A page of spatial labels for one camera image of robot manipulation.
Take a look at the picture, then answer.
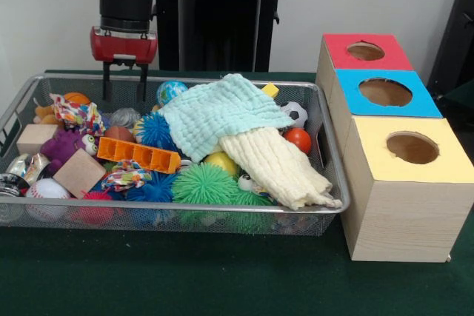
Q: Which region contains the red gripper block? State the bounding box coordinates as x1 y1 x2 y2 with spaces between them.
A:
90 26 158 103

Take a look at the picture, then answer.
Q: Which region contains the clear plastic toy packet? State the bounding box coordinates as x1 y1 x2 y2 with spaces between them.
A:
110 107 142 129

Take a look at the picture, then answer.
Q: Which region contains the mint knitted cloth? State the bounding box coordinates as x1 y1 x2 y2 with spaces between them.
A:
158 73 296 164

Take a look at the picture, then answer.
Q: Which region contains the wooden box with three holes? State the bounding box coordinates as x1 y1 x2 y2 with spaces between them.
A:
315 33 474 263

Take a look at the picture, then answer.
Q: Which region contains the globe print ball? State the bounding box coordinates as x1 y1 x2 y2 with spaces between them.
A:
156 80 189 107

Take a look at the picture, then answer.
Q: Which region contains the orange long toy block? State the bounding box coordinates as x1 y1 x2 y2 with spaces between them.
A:
96 136 181 175

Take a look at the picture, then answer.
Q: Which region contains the purple plush monster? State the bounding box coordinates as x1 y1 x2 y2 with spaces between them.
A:
39 129 99 175

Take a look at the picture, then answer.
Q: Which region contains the tan wooden cube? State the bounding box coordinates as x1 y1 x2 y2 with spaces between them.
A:
53 148 107 198

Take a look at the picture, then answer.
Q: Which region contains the green spiky rubber ball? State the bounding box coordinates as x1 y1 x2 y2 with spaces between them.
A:
170 162 240 206

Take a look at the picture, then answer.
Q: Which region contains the small soccer ball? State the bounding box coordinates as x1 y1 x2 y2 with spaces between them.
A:
280 101 309 128

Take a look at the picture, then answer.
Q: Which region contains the cream knitted cloth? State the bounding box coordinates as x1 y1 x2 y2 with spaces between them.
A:
220 127 344 210

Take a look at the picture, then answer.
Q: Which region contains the orange-red smooth ball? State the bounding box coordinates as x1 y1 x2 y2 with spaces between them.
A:
283 127 313 155

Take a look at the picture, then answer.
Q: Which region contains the dark green table cloth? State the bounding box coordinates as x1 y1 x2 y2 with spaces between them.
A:
0 69 474 316

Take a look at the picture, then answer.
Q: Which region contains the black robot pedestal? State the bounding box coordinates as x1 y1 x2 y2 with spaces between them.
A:
150 0 299 73

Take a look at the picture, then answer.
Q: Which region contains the shallow wire mesh bin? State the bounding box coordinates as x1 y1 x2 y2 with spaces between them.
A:
0 73 351 238

